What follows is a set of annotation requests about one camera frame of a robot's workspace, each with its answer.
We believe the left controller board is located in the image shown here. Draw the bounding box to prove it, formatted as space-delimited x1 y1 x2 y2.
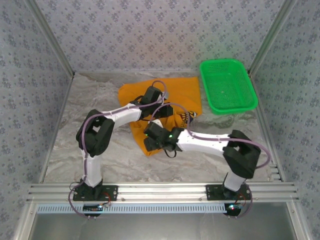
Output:
83 204 104 216

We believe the aluminium frame post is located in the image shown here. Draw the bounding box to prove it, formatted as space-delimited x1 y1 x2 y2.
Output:
24 0 76 78
247 0 298 75

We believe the green plastic basket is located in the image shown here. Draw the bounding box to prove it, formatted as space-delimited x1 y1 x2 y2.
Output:
199 58 259 116

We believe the orange t-shirt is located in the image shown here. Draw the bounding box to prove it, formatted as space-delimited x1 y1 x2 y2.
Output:
117 77 203 158

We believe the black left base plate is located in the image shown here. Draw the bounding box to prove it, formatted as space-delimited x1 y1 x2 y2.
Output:
72 184 119 202

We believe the slotted grey cable duct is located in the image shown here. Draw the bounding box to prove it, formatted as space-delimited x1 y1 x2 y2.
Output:
37 202 230 215

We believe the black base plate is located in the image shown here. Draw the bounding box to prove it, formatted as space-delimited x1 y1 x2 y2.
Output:
205 184 252 201
72 184 119 202

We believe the controller board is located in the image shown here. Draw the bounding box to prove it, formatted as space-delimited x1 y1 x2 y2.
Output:
224 202 242 216
83 204 104 216

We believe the right controller board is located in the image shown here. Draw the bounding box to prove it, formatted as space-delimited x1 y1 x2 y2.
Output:
224 202 242 216

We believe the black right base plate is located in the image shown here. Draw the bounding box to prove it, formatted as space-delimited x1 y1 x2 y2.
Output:
205 184 252 201

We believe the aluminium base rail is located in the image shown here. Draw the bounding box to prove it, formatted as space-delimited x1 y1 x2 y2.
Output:
26 182 300 204

